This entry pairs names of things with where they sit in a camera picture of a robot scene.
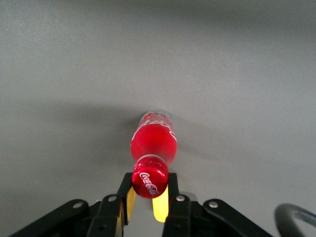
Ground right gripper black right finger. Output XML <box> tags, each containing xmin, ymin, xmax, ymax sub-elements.
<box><xmin>151</xmin><ymin>172</ymin><xmax>272</xmax><ymax>237</ymax></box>

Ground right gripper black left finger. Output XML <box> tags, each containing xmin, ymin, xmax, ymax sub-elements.
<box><xmin>9</xmin><ymin>172</ymin><xmax>137</xmax><ymax>237</ymax></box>

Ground red coke bottle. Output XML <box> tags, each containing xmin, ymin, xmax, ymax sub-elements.
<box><xmin>130</xmin><ymin>108</ymin><xmax>178</xmax><ymax>199</ymax></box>

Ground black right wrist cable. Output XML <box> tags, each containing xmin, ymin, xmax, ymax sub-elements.
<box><xmin>273</xmin><ymin>202</ymin><xmax>316</xmax><ymax>237</ymax></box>

